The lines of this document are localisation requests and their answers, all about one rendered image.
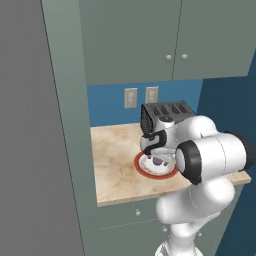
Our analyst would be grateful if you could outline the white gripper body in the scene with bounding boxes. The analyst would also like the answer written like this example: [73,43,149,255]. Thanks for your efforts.
[143,147,177,161]

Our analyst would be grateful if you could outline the red rimmed white plate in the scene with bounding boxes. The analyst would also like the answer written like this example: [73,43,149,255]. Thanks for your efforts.
[133,150,181,181]

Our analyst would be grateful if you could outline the black and silver toaster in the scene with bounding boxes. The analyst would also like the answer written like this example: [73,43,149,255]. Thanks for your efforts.
[139,99,197,138]

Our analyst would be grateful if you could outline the grey-green drawer front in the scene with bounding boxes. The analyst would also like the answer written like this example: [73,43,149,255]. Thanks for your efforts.
[97,197,162,232]

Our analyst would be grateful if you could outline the tall grey-green cabinet panel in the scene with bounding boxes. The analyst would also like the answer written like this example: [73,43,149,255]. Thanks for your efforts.
[40,0,101,256]

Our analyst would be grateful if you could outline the grey-green base cupboard door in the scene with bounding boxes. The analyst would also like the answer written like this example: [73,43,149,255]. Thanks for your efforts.
[195,184,245,256]
[99,220,172,256]

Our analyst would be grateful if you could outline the grey-green upper cupboard door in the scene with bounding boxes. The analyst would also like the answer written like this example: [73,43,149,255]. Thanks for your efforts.
[78,0,183,86]
[172,0,256,81]

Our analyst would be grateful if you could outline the white wall outlet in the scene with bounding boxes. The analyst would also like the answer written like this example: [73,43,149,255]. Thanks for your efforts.
[145,86,160,105]
[124,87,139,110]

